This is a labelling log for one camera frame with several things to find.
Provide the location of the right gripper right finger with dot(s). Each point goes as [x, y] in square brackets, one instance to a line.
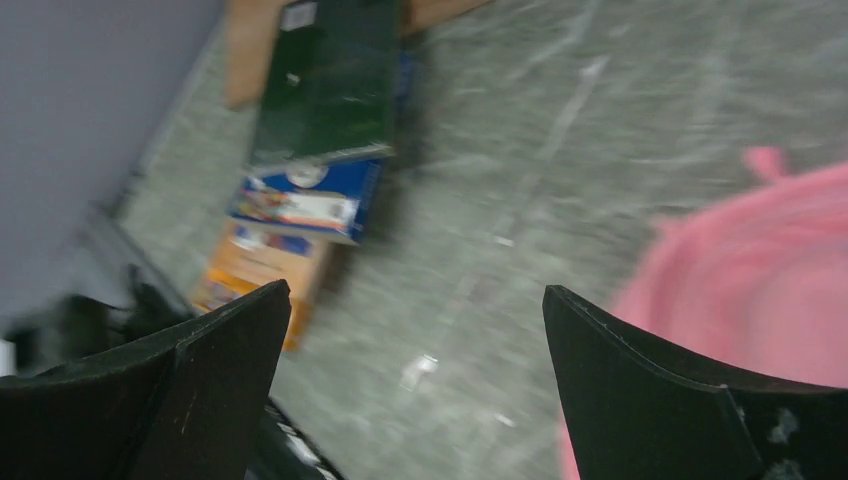
[637, 406]

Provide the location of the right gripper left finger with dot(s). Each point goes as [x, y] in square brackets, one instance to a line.
[183, 403]

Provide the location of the pink backpack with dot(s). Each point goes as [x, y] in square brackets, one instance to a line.
[757, 281]

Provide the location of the dark green book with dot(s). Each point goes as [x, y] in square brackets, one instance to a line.
[331, 84]

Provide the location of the orange cover book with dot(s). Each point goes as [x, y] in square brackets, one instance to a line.
[245, 259]

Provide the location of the blue cover book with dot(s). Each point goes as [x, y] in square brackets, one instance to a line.
[322, 200]

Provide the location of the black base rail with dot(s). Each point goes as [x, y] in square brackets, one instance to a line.
[284, 452]

